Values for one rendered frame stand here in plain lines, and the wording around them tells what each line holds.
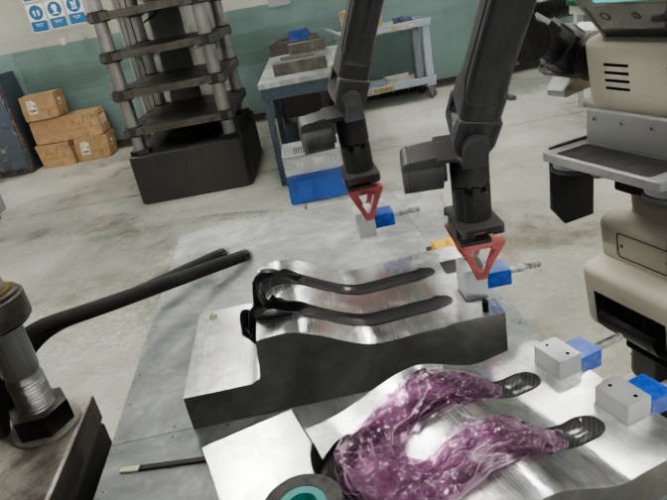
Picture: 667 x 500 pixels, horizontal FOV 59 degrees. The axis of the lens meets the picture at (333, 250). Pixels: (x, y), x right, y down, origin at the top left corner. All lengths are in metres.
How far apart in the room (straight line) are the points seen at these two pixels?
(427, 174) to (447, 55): 6.74
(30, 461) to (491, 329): 0.75
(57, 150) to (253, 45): 2.60
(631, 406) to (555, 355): 0.12
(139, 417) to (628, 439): 0.71
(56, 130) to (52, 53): 0.90
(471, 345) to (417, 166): 0.29
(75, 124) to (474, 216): 6.88
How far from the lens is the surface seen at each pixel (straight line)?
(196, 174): 4.97
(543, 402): 0.82
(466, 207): 0.89
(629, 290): 1.20
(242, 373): 0.95
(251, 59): 7.41
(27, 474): 1.08
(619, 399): 0.79
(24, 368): 1.08
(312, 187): 4.20
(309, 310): 0.95
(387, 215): 1.18
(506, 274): 0.97
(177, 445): 0.96
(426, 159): 0.85
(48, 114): 7.62
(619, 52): 1.12
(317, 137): 1.11
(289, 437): 0.73
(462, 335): 0.93
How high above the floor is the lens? 1.38
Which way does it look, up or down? 24 degrees down
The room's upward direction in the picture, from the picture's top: 11 degrees counter-clockwise
